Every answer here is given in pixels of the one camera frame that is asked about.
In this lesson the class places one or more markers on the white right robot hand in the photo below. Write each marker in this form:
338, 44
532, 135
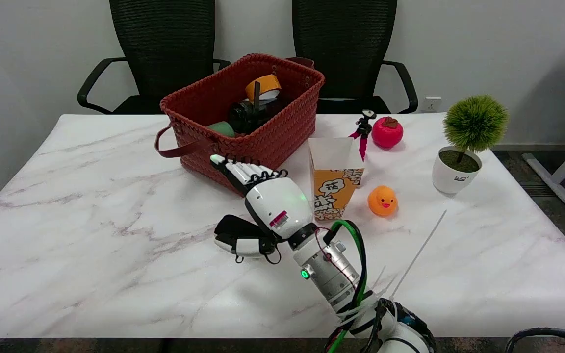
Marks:
277, 203

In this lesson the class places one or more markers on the green ball plant white pot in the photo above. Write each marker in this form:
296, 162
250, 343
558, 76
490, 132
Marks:
454, 179

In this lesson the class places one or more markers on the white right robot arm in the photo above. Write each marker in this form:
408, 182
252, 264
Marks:
326, 269

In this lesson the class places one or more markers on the black white board eraser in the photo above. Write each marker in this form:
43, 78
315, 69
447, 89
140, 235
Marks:
236, 225

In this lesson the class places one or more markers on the orange popcorn paper box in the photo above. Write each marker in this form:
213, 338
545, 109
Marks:
329, 191

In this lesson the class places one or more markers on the red woven basket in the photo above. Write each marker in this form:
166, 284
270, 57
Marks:
263, 142

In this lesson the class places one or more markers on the green round object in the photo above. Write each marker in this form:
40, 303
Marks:
222, 129

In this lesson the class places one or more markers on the orange rubber duck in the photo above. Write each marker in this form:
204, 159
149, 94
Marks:
382, 201

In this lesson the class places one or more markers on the pink black mini tripod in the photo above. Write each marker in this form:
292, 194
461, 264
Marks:
363, 128

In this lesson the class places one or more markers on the orange tape roll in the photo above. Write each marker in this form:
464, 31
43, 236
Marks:
263, 83

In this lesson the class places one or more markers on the red pomegranate toy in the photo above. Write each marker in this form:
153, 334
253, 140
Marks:
387, 133

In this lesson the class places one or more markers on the white zip tie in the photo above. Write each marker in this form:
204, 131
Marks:
420, 252

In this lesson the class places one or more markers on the black mesh office chair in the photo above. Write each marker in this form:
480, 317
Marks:
165, 44
346, 44

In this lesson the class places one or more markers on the white wall socket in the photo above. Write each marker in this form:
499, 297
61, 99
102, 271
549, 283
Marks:
431, 104

